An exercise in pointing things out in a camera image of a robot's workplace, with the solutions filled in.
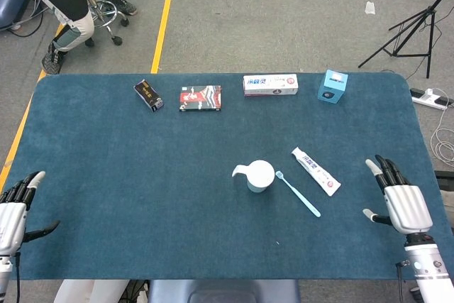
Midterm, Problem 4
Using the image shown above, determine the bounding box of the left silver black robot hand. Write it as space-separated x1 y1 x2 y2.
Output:
0 170 60 256

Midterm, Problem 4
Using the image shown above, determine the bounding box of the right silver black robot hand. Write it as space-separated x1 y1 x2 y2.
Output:
362 155 434 236

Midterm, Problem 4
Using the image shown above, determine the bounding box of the white toothpaste tube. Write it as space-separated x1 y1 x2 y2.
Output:
291 146 342 197

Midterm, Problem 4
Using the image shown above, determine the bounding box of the light blue toothbrush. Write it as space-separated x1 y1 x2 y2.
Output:
275 170 321 218

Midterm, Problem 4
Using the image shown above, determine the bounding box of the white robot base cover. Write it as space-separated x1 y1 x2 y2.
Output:
52 279 131 303

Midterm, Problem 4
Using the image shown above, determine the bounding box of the light blue speaker box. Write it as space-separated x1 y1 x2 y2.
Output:
317 69 349 104

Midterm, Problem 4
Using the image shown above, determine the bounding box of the white toothpaste carton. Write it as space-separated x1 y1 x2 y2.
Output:
243 74 299 97

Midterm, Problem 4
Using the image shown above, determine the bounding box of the red black flat box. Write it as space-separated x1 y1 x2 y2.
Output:
179 84 223 113

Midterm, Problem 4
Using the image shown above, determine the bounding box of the black equipment block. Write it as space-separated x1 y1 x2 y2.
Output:
434 170 454 196

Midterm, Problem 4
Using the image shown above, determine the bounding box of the yellow floor tape strip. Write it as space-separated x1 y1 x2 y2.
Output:
0 22 67 190
150 0 172 75

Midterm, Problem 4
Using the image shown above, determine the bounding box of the white power strip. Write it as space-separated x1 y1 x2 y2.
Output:
410 87 454 111

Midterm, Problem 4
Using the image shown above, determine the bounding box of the blue carpet table mat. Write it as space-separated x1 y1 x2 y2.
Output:
0 72 454 282

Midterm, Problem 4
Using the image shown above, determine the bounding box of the small black carton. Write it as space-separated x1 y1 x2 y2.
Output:
133 80 165 113

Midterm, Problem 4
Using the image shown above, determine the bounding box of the black tripod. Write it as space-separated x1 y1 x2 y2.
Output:
358 0 454 79

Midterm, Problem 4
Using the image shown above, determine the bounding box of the black swivel stool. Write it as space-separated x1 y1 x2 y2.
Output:
83 0 131 48

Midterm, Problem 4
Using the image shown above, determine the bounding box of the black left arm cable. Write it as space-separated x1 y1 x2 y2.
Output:
13 251 21 303

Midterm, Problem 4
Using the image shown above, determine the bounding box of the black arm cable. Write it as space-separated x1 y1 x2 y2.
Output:
395 261 406 303
13 251 21 303

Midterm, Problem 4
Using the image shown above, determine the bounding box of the white coiled cable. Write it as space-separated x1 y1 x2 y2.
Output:
430 107 454 167

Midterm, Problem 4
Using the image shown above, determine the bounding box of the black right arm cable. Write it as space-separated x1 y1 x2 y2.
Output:
395 261 406 303

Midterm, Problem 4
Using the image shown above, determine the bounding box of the white cup with handle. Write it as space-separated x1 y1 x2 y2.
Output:
232 160 276 194

